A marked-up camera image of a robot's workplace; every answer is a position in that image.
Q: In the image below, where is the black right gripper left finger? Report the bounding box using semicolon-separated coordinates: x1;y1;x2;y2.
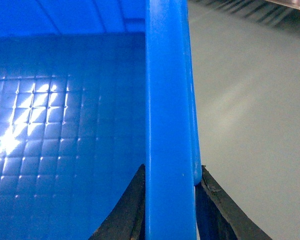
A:
89;164;146;240

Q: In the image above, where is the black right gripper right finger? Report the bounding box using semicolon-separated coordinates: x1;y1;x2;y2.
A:
195;165;271;240

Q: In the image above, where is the blue plastic crate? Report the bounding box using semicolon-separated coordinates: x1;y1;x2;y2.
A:
0;0;201;240

